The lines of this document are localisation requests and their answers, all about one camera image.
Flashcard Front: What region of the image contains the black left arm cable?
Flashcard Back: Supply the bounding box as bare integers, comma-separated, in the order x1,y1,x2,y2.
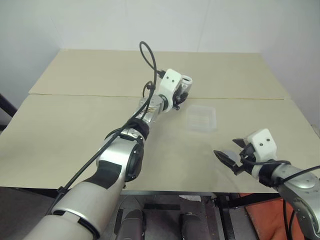
44,40,166,216

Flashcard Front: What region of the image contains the silver can red label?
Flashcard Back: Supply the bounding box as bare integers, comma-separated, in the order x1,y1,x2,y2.
179,74,195,97

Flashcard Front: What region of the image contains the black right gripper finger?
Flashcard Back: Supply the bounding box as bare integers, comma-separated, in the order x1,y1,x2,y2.
232,138,249,149
213,150,239,173

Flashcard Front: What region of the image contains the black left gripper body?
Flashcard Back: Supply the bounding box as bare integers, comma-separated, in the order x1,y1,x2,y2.
173,83,186,111

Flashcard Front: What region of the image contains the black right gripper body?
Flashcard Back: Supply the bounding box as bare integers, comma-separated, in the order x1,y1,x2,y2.
233,144,259,176

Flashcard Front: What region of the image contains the dark rounded blunt shape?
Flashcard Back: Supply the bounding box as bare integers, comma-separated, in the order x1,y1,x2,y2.
180,212,202,240

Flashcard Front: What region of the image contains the dark rounded pointed shape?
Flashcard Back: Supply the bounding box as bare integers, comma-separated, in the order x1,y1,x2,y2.
117,196,146,240

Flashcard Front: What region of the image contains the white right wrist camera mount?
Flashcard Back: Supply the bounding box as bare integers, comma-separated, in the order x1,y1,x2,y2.
245,128,278,164

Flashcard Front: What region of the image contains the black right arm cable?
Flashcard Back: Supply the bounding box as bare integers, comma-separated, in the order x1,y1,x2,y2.
239,151,320,240

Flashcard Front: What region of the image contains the clear plastic square container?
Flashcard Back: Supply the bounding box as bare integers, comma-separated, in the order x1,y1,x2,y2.
185,104,218,134

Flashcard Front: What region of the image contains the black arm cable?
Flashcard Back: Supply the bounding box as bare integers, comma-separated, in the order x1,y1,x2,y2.
44,40,166,216
239,151,320,240

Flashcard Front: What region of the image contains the orange cloth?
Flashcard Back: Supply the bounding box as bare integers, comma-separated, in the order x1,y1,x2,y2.
238,191,313,240

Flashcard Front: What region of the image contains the black slanted bar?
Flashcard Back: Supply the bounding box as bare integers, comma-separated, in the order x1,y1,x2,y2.
0,93,19,131

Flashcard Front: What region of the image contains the black metal table frame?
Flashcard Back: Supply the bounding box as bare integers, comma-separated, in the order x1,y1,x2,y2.
117,191,284,240

